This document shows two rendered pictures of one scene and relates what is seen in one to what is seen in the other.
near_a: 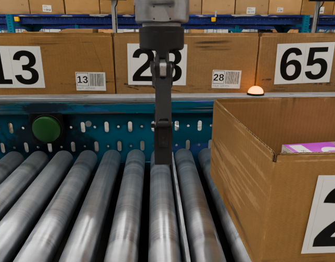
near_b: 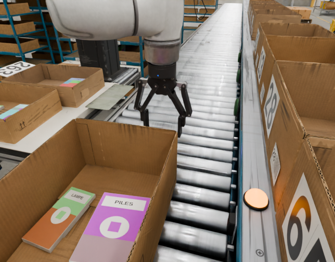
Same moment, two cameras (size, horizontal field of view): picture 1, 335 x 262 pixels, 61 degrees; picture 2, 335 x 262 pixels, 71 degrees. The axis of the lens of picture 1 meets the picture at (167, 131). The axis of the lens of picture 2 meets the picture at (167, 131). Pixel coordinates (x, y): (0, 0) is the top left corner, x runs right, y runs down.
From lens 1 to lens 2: 92 cm
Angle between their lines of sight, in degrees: 94
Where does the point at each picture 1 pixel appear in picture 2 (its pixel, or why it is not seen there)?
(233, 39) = (292, 120)
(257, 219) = (88, 147)
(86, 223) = not seen: hidden behind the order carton
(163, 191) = not seen: hidden behind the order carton
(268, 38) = (304, 151)
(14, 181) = (195, 113)
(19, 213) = (165, 116)
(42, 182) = (191, 119)
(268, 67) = (289, 196)
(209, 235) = not seen: hidden behind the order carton
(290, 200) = (73, 140)
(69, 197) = (173, 127)
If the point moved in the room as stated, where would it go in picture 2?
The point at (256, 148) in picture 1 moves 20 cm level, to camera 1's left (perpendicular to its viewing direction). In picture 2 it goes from (91, 123) to (124, 94)
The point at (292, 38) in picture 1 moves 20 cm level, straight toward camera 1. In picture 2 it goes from (316, 185) to (178, 126)
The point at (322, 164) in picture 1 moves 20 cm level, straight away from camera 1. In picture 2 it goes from (63, 132) to (99, 172)
